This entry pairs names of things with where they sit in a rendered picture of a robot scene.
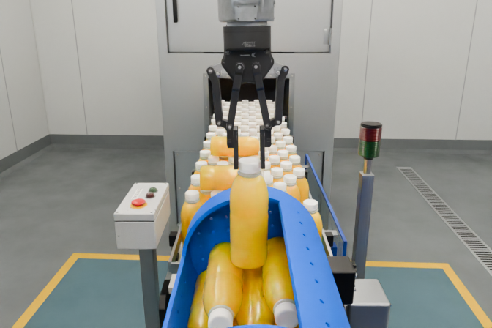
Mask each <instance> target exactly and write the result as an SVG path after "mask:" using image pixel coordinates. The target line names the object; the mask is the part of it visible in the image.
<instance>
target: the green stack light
mask: <svg viewBox="0 0 492 328"><path fill-rule="evenodd" d="M380 148H381V141H378V142H367V141H362V140H360V139H359V146H358V155H359V156H361V157H366V158H376V157H379V155H380Z"/></svg>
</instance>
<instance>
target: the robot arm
mask: <svg viewBox="0 0 492 328"><path fill-rule="evenodd" d="M217 4H218V20H219V21H220V22H227V25H226V26H224V27H223V43H224V55H223V58H222V60H221V62H220V63H218V64H216V65H214V66H209V67H208V68H207V69H206V72H207V74H208V76H209V79H210V81H211V82H212V96H213V103H214V111H215V124H216V126H218V127H223V128H225V129H226V132H227V147H228V148H234V170H237V169H238V167H239V134H238V126H234V121H235V116H236V108H237V103H238V99H239V90H240V85H241V84H246V83H251V84H255V85H256V90H257V94H258V101H259V105H260V109H261V115H262V119H263V123H264V125H259V131H260V158H261V169H265V147H270V146H271V145H272V134H271V131H272V128H273V127H275V126H280V125H281V124H282V119H283V96H284V85H285V79H286V76H287V74H288V71H289V68H288V66H287V65H286V64H280V63H278V62H276V61H274V58H273V57H272V54H271V26H268V25H267V21H274V19H275V18H274V7H275V6H274V4H275V0H217ZM272 67H273V68H274V74H275V76H277V79H276V89H275V114H274V117H273V118H271V119H270V118H269V111H268V107H267V100H266V96H265V92H264V85H263V79H264V78H265V77H266V75H267V73H268V72H269V71H270V70H271V68H272ZM223 68H224V70H225V71H226V72H227V73H228V74H229V76H230V77H231V79H232V80H233V81H234V83H233V88H232V93H231V101H230V107H229V112H228V119H224V118H223V107H222V98H221V90H220V79H219V77H220V76H221V75H222V72H221V71H222V69H223Z"/></svg>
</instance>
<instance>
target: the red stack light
mask: <svg viewBox="0 0 492 328"><path fill-rule="evenodd" d="M381 134H382V127H381V128H379V129H368V128H364V127H362V126H360V130H359V139H360V140H362V141H367V142H378V141H380V140H381Z"/></svg>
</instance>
